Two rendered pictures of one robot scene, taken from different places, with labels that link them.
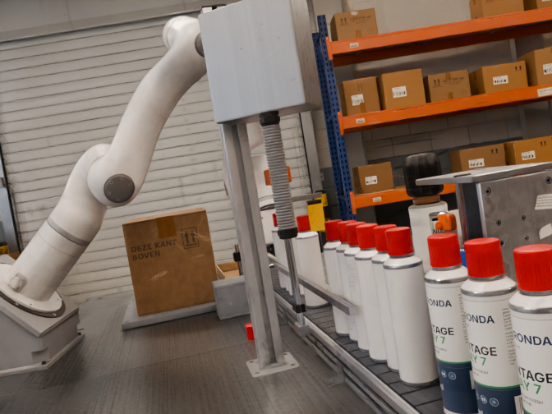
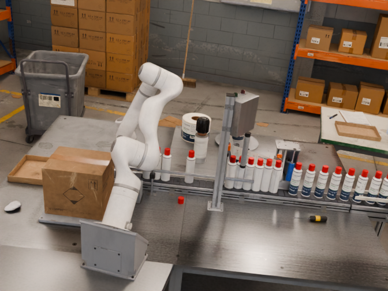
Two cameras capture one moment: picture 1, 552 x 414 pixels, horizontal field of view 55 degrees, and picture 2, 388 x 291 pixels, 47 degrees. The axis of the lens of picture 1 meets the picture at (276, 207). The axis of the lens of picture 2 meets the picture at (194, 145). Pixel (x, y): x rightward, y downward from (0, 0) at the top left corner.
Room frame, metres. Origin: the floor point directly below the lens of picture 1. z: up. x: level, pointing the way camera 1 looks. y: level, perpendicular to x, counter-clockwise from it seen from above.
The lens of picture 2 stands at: (0.69, 2.12, 2.25)
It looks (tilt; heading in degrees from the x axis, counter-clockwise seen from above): 27 degrees down; 283
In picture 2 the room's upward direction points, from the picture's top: 6 degrees clockwise
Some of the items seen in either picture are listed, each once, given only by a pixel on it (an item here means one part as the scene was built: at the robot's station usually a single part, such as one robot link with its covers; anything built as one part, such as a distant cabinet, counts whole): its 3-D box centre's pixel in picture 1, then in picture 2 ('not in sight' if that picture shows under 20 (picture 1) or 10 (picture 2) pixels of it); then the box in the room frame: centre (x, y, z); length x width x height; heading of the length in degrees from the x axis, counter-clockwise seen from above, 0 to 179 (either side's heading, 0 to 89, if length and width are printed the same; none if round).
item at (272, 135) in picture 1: (278, 175); (245, 150); (0.88, -0.01, 1.18); 0.04 x 0.04 x 0.21
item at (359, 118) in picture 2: not in sight; (350, 116); (0.17, -1.81, 0.81); 0.38 x 0.36 x 0.02; 1
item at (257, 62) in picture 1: (262, 62); (239, 113); (0.94, -0.02, 1.38); 0.17 x 0.10 x 0.19; 67
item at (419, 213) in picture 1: (429, 219); (201, 139); (1.20, -0.34, 1.03); 0.09 x 0.09 x 0.30
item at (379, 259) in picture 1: (395, 296); (267, 175); (0.75, -0.15, 0.98); 0.05 x 0.05 x 0.20
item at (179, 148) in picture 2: not in sight; (229, 155); (1.03, -0.54, 0.86); 0.80 x 0.67 x 0.05; 12
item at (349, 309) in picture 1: (278, 266); (160, 171); (1.34, 0.02, 0.96); 1.07 x 0.01 x 0.01; 12
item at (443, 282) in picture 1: (455, 324); (295, 178); (0.59, -0.18, 0.98); 0.05 x 0.05 x 0.20
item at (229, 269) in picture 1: (253, 268); (41, 170); (2.04, 0.12, 0.85); 0.30 x 0.26 x 0.04; 12
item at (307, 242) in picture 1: (310, 260); (190, 166); (1.19, -0.06, 0.98); 0.05 x 0.05 x 0.20
